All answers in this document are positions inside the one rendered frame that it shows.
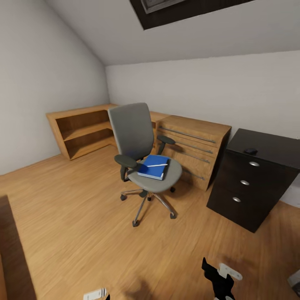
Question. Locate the bookcase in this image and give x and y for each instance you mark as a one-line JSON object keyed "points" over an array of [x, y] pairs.
{"points": [[76, 131], [156, 116], [102, 118]]}

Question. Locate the swivel chair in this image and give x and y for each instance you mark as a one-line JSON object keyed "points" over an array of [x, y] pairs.
{"points": [[134, 136]]}

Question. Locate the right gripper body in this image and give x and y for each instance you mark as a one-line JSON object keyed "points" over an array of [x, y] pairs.
{"points": [[212, 274]]}

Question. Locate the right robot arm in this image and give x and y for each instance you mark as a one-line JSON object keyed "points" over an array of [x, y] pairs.
{"points": [[221, 279]]}

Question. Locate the desktop computer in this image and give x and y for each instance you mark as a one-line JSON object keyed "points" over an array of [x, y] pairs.
{"points": [[294, 281]]}

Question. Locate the folder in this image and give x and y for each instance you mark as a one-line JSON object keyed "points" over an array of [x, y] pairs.
{"points": [[154, 167]]}

